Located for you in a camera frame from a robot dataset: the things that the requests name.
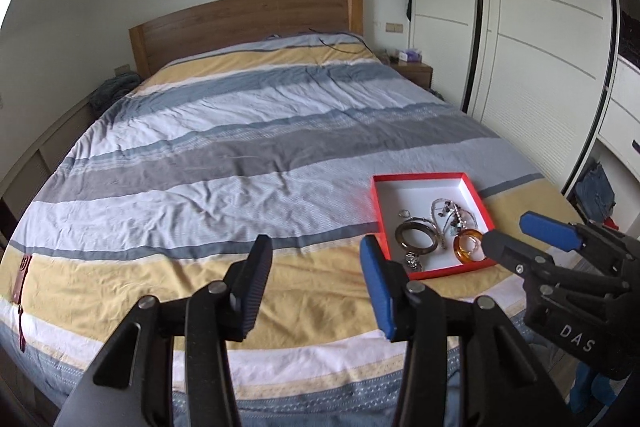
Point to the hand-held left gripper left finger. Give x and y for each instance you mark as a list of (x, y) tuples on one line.
[(257, 287)]

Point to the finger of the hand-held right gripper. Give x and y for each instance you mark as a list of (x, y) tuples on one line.
[(547, 229), (505, 249)]

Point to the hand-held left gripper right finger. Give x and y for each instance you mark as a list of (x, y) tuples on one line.
[(377, 289)]

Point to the amber bangle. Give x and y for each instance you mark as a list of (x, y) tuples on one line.
[(462, 257)]

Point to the silver charm trinket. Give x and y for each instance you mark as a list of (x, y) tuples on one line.
[(414, 261)]

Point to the grey brown bangle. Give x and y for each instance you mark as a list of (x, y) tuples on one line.
[(398, 237)]

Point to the large thin silver hoop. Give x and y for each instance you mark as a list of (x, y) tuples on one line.
[(436, 222)]

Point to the red jewelry box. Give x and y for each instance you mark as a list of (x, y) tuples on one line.
[(425, 189)]

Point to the folded blue jeans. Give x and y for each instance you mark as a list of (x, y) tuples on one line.
[(595, 192)]

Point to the person's leg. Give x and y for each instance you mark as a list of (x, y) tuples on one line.
[(592, 394)]

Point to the white shelf unit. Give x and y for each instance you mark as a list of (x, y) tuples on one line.
[(622, 117)]

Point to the bed with striped duvet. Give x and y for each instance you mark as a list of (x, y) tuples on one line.
[(225, 147)]

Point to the white wardrobe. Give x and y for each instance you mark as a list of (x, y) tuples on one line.
[(540, 32)]

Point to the wooden nightstand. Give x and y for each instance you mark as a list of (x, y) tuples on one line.
[(412, 72)]

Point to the purple tissue box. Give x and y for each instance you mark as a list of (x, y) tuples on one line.
[(411, 55)]

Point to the grey crumpled cloth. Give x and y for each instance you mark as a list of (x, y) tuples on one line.
[(115, 89)]

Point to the wooden headboard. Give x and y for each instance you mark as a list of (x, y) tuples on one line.
[(225, 32)]

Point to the wall switch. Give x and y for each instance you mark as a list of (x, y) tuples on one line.
[(394, 27)]

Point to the wall socket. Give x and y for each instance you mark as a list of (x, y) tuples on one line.
[(122, 69)]

